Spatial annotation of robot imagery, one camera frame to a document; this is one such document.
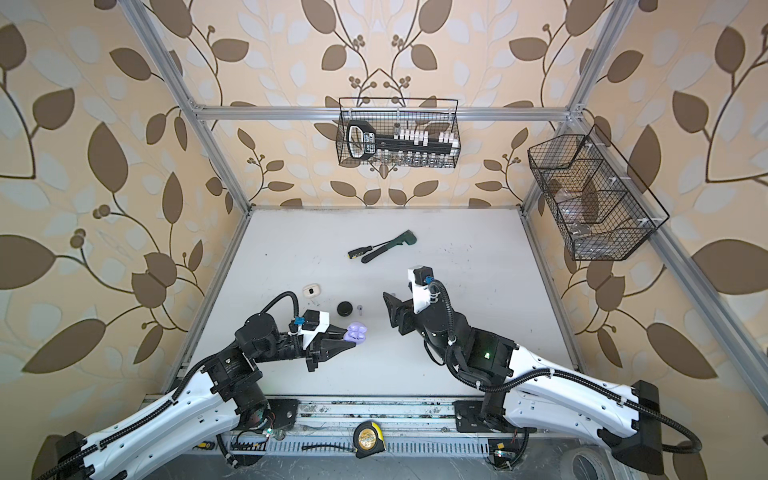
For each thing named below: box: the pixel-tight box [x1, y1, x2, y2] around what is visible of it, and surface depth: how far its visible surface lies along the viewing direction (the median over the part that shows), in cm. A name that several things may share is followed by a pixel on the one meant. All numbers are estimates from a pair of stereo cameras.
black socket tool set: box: [347, 120, 460, 160], surface depth 84 cm
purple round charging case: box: [343, 321, 368, 345], surface depth 66 cm
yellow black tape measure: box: [353, 420, 386, 458], surface depth 70 cm
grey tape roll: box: [561, 447, 613, 480], surface depth 68 cm
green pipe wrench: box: [361, 229, 417, 263], surface depth 111 cm
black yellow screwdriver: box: [347, 241, 391, 259], surface depth 107 cm
